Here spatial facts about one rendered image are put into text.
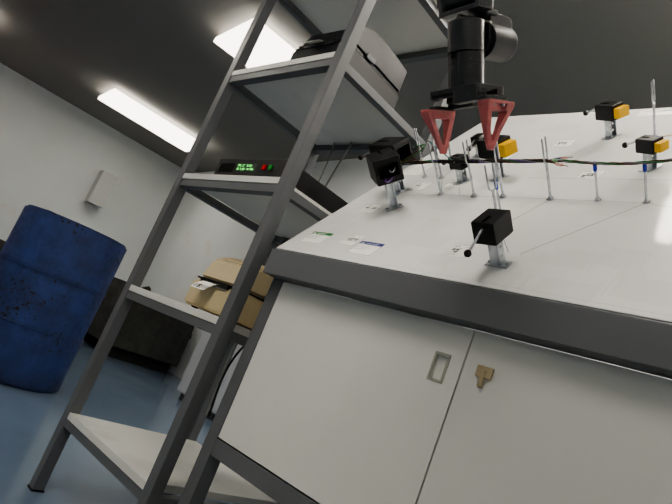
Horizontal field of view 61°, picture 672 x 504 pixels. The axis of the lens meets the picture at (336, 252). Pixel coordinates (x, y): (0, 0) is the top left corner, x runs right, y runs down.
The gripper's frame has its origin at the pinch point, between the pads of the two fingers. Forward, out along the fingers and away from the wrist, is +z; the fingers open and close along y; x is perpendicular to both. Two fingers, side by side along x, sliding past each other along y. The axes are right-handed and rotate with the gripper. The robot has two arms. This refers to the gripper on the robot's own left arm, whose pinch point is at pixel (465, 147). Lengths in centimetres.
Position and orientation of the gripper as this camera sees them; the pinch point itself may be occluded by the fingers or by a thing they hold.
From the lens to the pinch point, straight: 96.7
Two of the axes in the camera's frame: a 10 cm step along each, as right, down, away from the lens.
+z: 0.3, 9.9, 1.1
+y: -6.1, -0.7, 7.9
